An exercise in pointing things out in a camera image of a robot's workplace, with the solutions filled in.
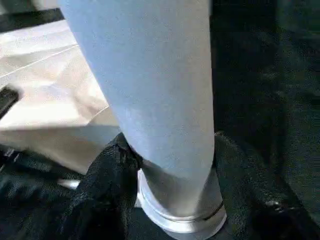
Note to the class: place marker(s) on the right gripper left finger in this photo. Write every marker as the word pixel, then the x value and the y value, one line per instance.
pixel 105 195

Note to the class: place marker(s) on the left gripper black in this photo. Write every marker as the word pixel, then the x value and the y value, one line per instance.
pixel 25 162

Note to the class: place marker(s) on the white plastic table top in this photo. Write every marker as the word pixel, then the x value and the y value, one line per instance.
pixel 50 75

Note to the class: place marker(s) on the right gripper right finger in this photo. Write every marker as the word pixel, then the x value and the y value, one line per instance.
pixel 262 200

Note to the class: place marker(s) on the white plastic table leg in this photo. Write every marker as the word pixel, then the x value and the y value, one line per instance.
pixel 150 75

